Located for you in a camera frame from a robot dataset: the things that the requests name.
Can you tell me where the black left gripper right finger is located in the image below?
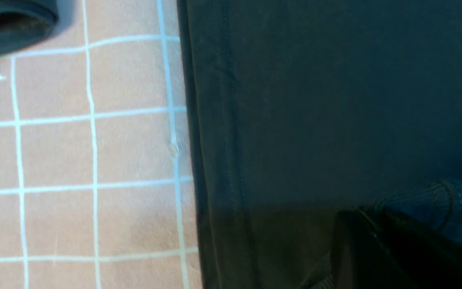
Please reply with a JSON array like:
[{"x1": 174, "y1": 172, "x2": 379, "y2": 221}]
[{"x1": 359, "y1": 208, "x2": 462, "y2": 289}]

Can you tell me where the pink checkered table cloth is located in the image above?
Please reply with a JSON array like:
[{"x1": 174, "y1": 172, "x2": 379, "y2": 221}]
[{"x1": 0, "y1": 0, "x2": 202, "y2": 289}]

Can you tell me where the dark gray crumpled garment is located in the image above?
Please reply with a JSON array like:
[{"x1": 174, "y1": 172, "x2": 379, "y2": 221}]
[{"x1": 0, "y1": 0, "x2": 59, "y2": 55}]

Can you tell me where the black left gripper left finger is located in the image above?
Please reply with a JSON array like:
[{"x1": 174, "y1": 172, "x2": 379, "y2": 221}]
[{"x1": 330, "y1": 210, "x2": 416, "y2": 289}]

